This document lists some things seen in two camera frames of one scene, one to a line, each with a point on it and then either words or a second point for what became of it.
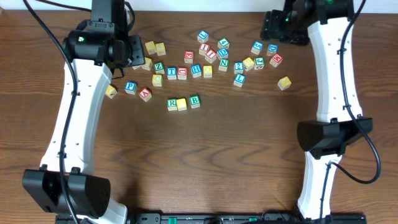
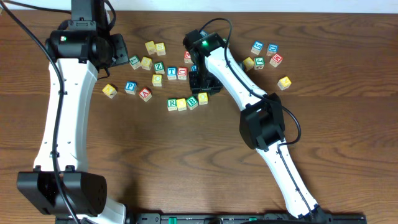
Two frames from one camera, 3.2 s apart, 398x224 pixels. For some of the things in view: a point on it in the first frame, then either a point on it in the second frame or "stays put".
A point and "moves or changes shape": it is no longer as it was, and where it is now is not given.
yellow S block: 160,48 stays put
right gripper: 272,30 → 193,84
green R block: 172,104 stays put
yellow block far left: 111,91 stays put
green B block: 194,101 moves or changes shape
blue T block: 171,73 stays put
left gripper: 137,50 → 119,48
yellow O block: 208,71 moves or changes shape
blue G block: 257,46 stays put
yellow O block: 181,104 stays put
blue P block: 130,87 stays put
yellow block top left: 150,47 stays put
